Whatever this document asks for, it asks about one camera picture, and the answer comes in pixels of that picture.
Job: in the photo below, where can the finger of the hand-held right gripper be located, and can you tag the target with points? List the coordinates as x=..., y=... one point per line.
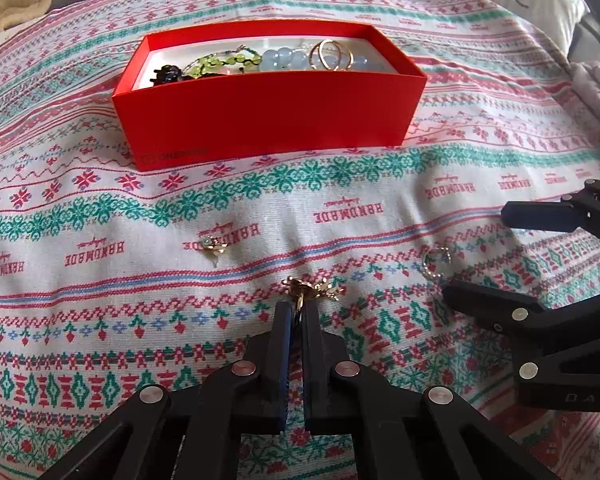
x=480, y=302
x=535, y=215

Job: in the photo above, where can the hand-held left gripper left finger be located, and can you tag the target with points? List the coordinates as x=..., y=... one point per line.
x=282, y=360

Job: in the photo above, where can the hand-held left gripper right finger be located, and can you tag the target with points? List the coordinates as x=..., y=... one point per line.
x=310, y=360

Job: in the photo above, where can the gold earring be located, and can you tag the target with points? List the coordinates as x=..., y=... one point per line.
x=299, y=287
x=330, y=291

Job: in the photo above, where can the red cardboard box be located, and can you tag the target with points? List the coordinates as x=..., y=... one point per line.
x=270, y=115

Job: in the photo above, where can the gold hoop rings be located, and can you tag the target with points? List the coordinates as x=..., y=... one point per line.
x=311, y=57

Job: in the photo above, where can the white printed pillow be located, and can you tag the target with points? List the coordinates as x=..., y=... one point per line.
x=540, y=0

